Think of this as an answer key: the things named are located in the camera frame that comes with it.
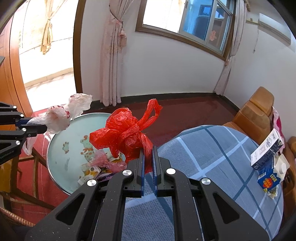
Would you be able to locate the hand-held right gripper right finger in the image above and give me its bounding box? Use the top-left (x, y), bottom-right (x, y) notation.
top-left (151, 146), bottom-right (270, 241)

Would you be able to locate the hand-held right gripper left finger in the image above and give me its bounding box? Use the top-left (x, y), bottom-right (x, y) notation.
top-left (24, 150), bottom-right (146, 241)

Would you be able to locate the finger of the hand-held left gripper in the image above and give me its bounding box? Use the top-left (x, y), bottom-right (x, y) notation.
top-left (0, 124), bottom-right (48, 141)
top-left (0, 101), bottom-right (31, 124)

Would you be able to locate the white red-print plastic bag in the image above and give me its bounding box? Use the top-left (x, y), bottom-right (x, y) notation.
top-left (22, 93), bottom-right (93, 156)

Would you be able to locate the purple wrapper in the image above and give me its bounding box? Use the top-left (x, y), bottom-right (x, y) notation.
top-left (96, 173), bottom-right (115, 182)

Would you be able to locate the light teal cartoon trash bin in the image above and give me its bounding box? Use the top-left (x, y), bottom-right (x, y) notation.
top-left (46, 112), bottom-right (130, 195)

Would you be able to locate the pink translucent plastic bag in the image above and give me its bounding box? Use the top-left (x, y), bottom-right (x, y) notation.
top-left (89, 151), bottom-right (127, 173)

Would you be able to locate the red plastic bag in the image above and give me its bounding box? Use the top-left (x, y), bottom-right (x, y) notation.
top-left (89, 98), bottom-right (163, 174)

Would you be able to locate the white snack packet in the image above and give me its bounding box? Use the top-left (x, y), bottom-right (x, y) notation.
top-left (79, 163), bottom-right (101, 185)

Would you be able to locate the wooden door panel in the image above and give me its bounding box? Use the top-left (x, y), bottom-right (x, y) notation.
top-left (0, 14), bottom-right (33, 117)

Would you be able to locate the wooden chair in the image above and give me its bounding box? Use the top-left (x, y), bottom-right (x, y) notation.
top-left (0, 146), bottom-right (70, 227)

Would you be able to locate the blue plaid tablecloth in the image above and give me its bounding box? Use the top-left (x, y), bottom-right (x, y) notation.
top-left (120, 125), bottom-right (285, 241)

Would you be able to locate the yellow balcony curtain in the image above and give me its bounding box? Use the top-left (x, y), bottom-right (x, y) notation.
top-left (40, 0), bottom-right (61, 55)

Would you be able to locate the long pink curtain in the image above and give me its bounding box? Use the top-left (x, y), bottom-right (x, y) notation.
top-left (99, 0), bottom-right (129, 107)

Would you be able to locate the dark blue milk carton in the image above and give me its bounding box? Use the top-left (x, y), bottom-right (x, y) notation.
top-left (250, 128), bottom-right (285, 170)

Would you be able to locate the blue carton with white cap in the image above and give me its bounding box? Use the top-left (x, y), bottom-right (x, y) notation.
top-left (257, 154), bottom-right (289, 189)

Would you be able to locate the clear bag of dark snacks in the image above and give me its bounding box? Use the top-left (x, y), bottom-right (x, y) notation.
top-left (264, 184), bottom-right (279, 199)

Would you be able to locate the brown leather armchair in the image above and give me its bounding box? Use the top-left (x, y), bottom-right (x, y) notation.
top-left (223, 86), bottom-right (296, 204)

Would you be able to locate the narrow pink curtain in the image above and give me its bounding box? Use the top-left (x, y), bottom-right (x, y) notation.
top-left (214, 0), bottom-right (247, 96)

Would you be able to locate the wooden framed window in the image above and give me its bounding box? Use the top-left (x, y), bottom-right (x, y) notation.
top-left (135, 0), bottom-right (236, 62)

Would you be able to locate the white air conditioner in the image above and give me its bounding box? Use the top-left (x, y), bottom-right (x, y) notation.
top-left (258, 13), bottom-right (292, 45)

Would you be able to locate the brown balcony door frame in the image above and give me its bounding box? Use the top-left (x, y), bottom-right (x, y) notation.
top-left (9, 0), bottom-right (87, 112)

